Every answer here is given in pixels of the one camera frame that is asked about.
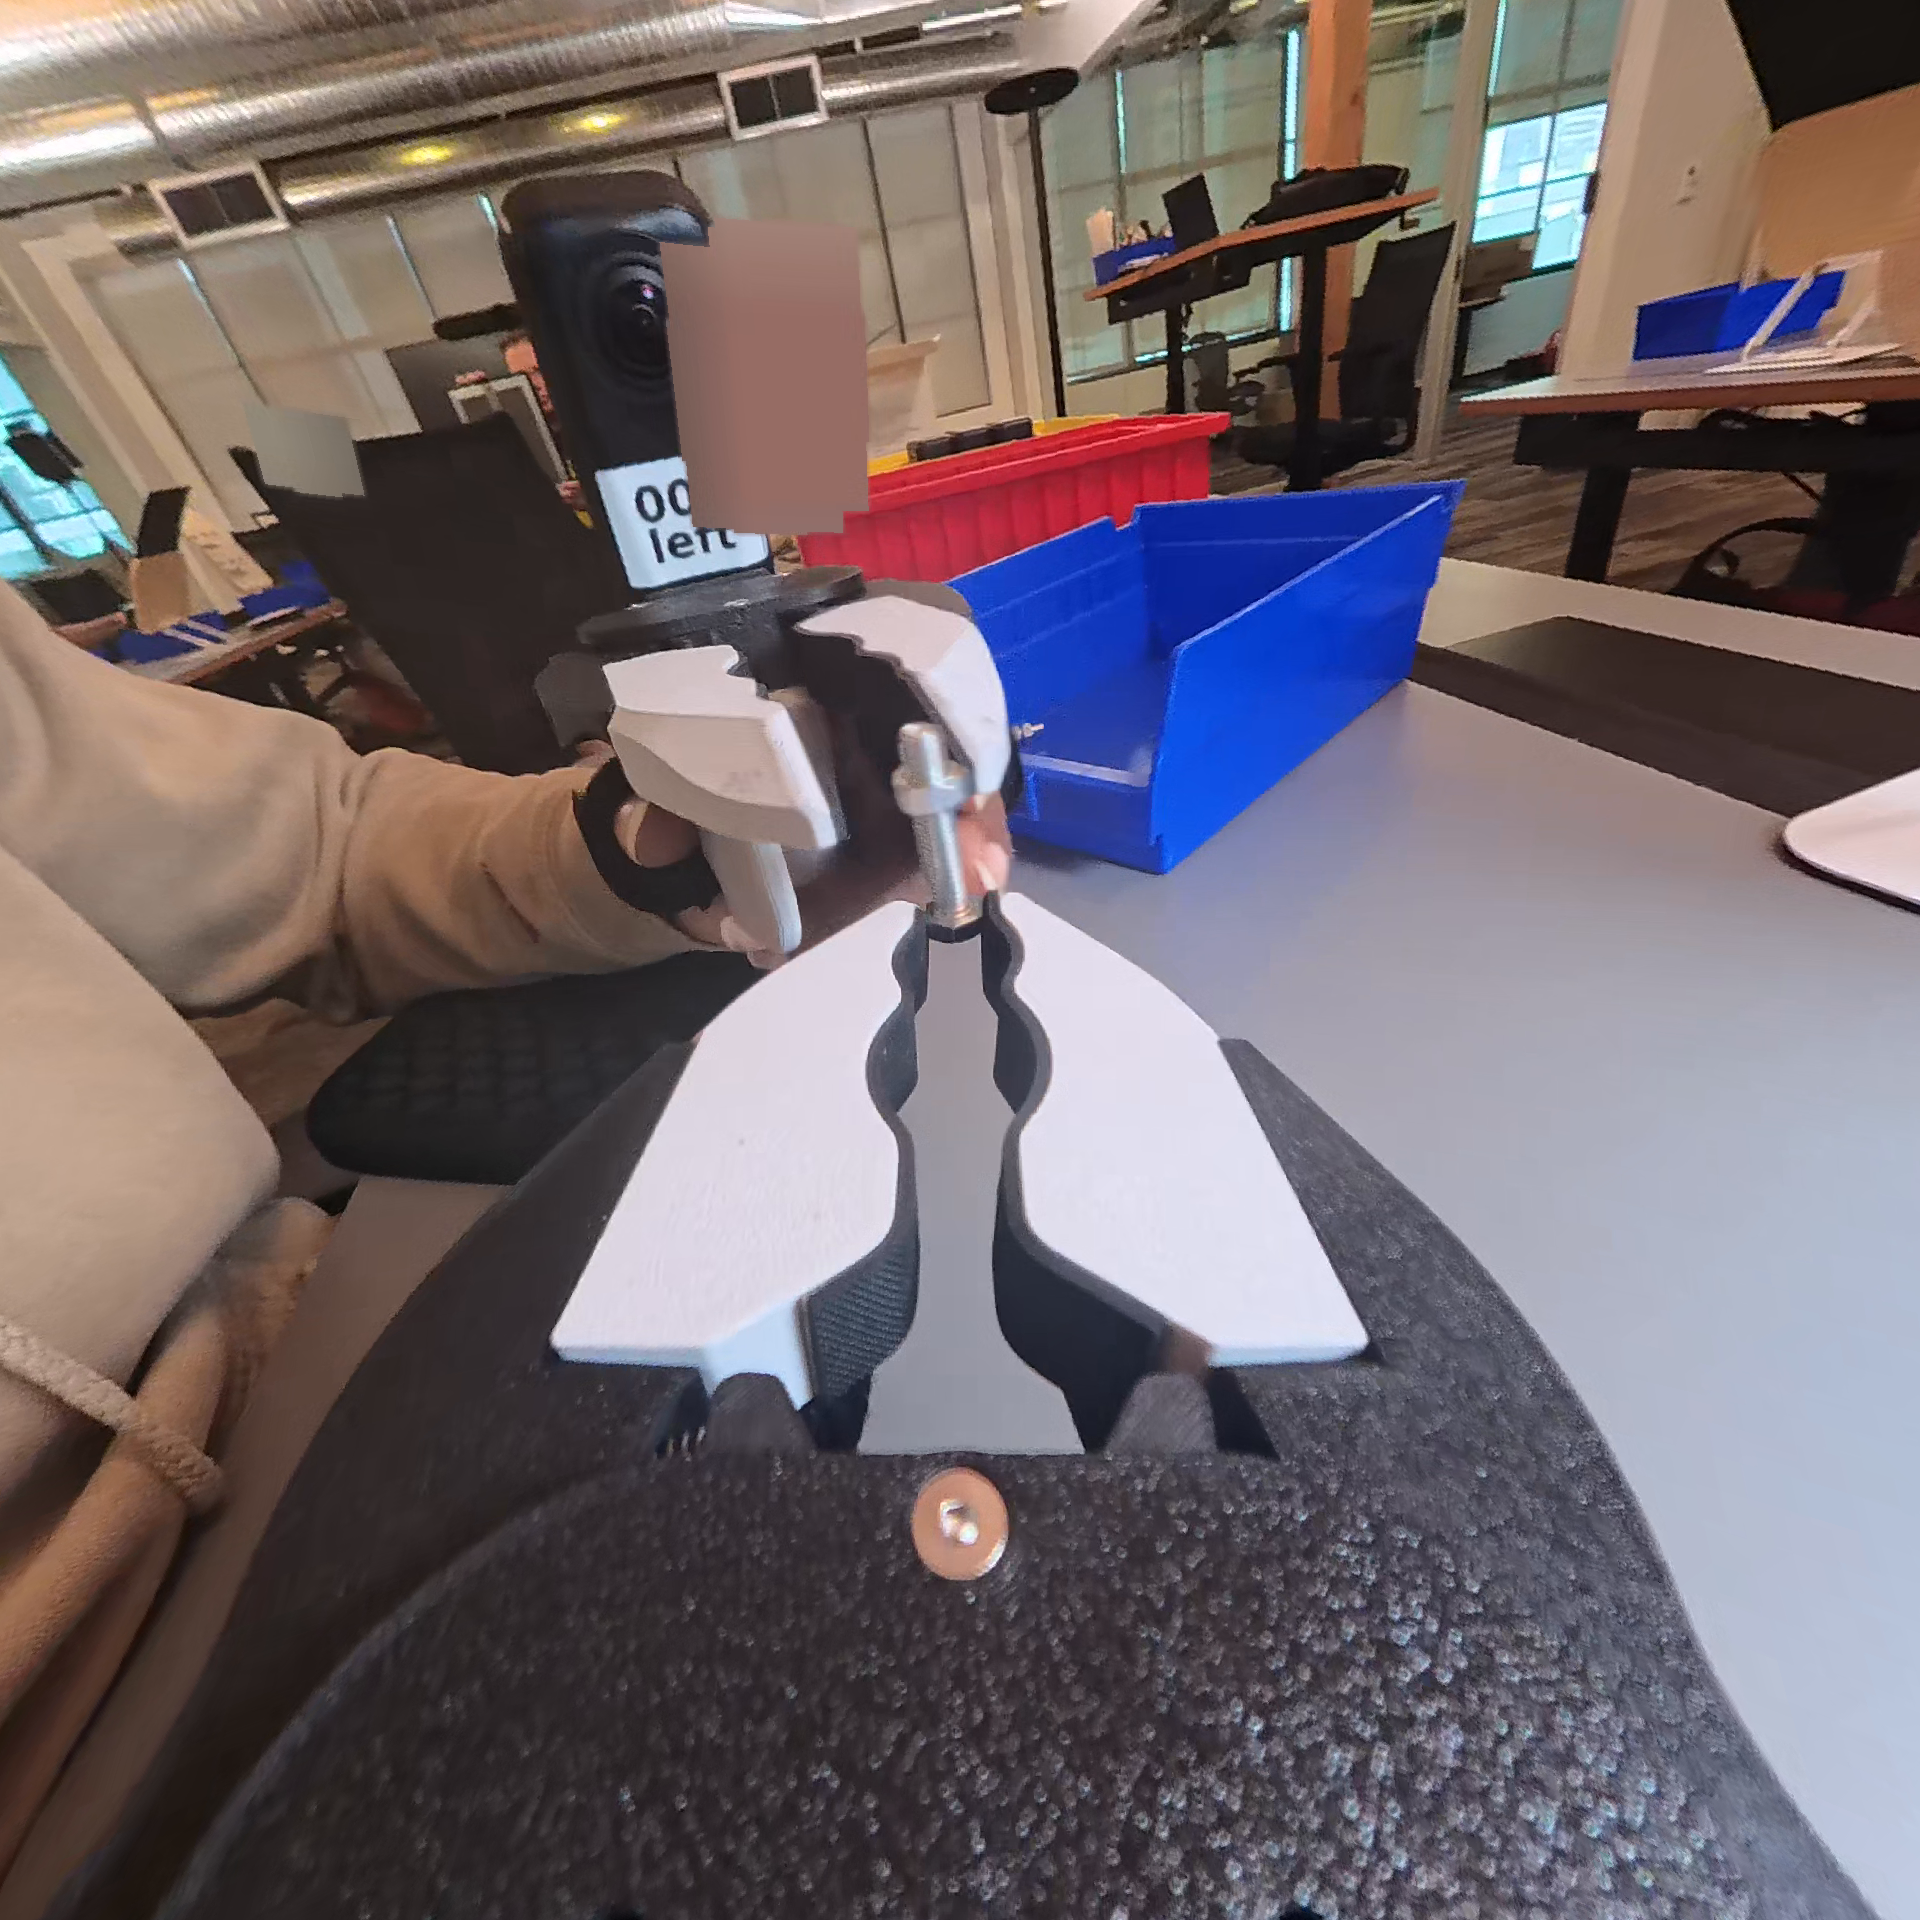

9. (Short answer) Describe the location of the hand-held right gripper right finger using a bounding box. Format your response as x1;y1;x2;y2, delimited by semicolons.
993;893;1373;1397

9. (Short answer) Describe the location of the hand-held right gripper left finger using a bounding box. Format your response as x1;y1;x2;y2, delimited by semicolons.
552;897;925;1407

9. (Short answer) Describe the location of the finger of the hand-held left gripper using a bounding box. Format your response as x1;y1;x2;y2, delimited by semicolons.
796;591;1017;878
607;648;849;858

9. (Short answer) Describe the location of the thin steel screw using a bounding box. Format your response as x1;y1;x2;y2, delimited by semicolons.
901;720;1008;938

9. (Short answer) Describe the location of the blue plastic bin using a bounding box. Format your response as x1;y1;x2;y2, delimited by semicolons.
949;481;1464;878
1637;273;1847;362

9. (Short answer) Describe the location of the person's left forearm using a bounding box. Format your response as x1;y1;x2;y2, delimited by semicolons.
0;585;705;1008

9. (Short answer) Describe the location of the person's left hand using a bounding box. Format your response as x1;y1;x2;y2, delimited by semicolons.
785;786;1029;963

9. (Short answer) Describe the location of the red plastic bin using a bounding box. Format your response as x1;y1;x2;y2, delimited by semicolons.
805;417;1231;587

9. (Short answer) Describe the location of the black wrist rest pad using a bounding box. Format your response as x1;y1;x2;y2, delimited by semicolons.
310;957;768;1183

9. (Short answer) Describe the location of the black mesh office chair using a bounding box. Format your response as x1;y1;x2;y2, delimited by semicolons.
236;422;617;752

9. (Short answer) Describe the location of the black floor lamp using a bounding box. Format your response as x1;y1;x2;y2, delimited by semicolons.
992;67;1080;424

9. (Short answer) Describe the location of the wooden standing desk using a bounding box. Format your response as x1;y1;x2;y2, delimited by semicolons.
1088;198;1443;424

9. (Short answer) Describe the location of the person's torso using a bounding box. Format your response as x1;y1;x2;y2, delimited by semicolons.
0;855;337;1877

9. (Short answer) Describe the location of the black backpack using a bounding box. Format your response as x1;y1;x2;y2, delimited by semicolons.
1246;168;1412;218

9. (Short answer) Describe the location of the white document stand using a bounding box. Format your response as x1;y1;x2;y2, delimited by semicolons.
1781;767;1920;912

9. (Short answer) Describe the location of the wooden office desk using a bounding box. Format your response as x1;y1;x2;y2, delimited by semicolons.
1455;355;1920;587

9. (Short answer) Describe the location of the black computer monitor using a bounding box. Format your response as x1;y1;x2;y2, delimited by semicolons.
1726;0;1920;128

